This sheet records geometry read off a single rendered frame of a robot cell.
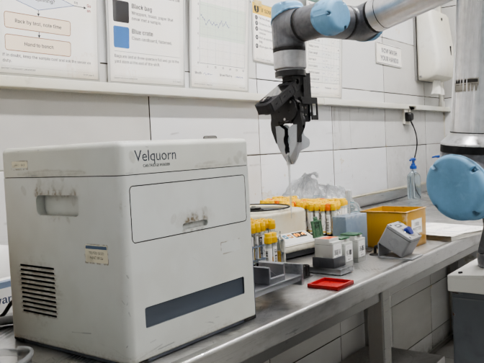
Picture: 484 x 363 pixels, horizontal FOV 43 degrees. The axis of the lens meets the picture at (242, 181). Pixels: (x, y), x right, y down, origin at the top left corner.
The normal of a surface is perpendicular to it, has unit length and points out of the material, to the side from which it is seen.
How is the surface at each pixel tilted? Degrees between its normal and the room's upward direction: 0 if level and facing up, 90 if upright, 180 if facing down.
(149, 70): 94
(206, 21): 94
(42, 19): 92
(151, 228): 90
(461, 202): 99
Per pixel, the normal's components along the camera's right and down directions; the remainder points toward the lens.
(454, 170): -0.76, 0.22
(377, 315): -0.60, 0.07
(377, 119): 0.79, 0.00
